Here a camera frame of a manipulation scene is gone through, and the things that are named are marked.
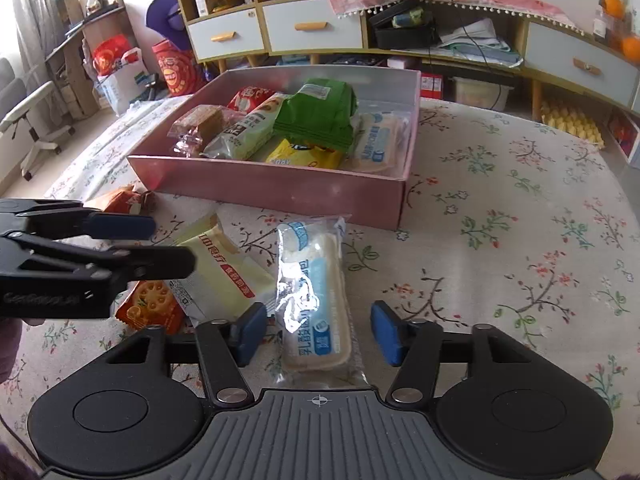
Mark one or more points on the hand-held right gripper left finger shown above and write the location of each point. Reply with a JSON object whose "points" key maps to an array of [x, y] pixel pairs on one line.
{"points": [[250, 335]]}

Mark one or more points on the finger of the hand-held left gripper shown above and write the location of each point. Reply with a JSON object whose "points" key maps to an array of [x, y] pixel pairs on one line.
{"points": [[160, 262], [125, 226]]}

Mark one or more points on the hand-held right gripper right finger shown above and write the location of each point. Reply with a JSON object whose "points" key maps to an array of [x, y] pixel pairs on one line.
{"points": [[387, 332]]}

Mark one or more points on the cream bread packet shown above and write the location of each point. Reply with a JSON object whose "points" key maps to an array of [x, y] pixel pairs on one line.
{"points": [[220, 270]]}

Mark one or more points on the white bread packet blue label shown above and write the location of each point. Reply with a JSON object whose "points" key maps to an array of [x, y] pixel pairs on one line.
{"points": [[377, 145], [312, 300]]}

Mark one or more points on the pink wafer packet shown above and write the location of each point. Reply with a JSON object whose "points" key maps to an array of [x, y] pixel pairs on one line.
{"points": [[200, 122]]}

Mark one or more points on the pink cardboard box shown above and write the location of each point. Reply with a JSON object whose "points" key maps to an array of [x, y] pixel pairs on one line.
{"points": [[280, 195]]}

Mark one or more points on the swirl cake roll packet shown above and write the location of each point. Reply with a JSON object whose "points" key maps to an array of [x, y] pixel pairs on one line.
{"points": [[240, 132]]}

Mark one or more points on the yellow snack packet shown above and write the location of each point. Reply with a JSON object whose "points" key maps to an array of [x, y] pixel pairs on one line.
{"points": [[300, 155]]}

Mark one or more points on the small red snack packet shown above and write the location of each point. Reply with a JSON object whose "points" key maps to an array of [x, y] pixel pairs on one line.
{"points": [[247, 97]]}

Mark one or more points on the green snack packet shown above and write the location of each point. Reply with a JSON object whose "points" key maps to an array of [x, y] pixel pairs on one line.
{"points": [[315, 115]]}

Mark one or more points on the orange lotus root packet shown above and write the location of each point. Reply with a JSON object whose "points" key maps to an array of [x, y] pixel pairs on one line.
{"points": [[150, 307]]}

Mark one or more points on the white plastic bag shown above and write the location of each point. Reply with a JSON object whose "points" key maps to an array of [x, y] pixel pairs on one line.
{"points": [[120, 90]]}

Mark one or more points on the white chair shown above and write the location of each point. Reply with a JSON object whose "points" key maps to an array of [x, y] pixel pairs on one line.
{"points": [[30, 105]]}

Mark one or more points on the red gift bag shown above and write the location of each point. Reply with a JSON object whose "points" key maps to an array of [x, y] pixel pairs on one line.
{"points": [[175, 72]]}

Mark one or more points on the red plastic bag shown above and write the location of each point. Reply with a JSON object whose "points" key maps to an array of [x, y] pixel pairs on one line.
{"points": [[112, 55]]}

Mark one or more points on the wooden desk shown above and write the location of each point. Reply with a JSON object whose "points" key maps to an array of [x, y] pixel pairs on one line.
{"points": [[75, 40]]}

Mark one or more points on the purple hat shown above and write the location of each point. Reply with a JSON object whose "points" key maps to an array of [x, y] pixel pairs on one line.
{"points": [[160, 15]]}

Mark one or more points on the small white box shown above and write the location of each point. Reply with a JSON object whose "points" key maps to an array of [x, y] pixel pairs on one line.
{"points": [[201, 4]]}

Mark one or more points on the clear plastic bin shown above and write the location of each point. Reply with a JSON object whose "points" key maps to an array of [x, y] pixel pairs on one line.
{"points": [[480, 92]]}

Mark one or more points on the yellow egg tray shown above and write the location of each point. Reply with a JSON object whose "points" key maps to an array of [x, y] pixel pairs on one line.
{"points": [[570, 122]]}

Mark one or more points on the black case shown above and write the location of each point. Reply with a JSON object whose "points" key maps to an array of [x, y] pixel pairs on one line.
{"points": [[400, 37]]}

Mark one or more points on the pile of papers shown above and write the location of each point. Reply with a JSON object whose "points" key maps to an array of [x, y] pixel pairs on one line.
{"points": [[480, 40]]}

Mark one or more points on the white box red print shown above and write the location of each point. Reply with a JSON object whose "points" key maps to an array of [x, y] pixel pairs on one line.
{"points": [[627, 135]]}

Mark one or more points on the orange fruit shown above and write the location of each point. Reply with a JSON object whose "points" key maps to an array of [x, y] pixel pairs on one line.
{"points": [[632, 47], [611, 4]]}

